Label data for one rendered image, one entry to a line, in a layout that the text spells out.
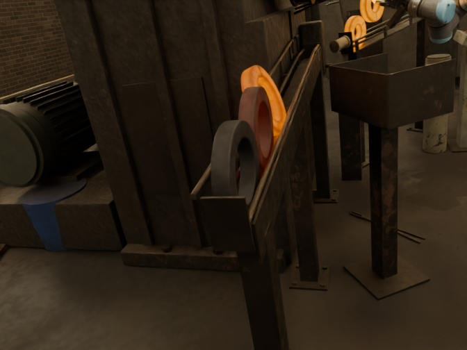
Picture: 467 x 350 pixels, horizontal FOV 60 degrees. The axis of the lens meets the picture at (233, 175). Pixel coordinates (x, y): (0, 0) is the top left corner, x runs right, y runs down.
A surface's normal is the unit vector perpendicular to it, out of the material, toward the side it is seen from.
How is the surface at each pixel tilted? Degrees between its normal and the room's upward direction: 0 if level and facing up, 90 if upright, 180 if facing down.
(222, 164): 59
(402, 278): 0
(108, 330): 0
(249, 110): 48
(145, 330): 0
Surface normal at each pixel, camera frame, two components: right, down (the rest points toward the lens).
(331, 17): -0.50, 0.41
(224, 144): -0.30, -0.44
